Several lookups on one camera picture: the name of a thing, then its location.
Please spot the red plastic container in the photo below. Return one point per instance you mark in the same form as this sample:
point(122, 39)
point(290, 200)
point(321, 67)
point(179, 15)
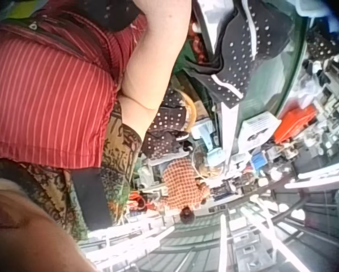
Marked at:
point(137, 200)

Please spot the black white-dotted fabric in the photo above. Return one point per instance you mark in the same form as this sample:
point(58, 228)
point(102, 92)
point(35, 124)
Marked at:
point(242, 42)

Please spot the red patterned cloth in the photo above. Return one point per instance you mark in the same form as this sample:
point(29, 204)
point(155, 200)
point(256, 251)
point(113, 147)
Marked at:
point(197, 42)

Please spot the black dotted fabric piece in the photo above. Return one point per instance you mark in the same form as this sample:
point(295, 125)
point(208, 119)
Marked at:
point(116, 14)

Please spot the white sewing machine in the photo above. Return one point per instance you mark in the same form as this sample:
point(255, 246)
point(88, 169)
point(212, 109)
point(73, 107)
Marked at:
point(228, 127)

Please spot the blue small box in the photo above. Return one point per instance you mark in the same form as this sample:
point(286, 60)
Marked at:
point(258, 161)

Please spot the white printed paper sheet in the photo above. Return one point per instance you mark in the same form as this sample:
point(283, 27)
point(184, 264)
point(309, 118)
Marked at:
point(258, 129)

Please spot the light blue plastic device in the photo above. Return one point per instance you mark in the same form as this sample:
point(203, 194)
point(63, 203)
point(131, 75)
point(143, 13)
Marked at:
point(210, 141)

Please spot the yellow round basket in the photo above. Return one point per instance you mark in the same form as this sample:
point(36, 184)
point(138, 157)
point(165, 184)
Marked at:
point(191, 109)

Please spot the orange plastic box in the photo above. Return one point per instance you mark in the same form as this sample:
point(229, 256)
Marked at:
point(295, 123)

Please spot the dark dotted cloth bundle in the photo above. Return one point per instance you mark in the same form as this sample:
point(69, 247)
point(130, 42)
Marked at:
point(325, 44)

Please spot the heap of brown dotted fabric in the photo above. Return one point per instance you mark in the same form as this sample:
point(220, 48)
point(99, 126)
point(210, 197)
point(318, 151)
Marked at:
point(166, 122)

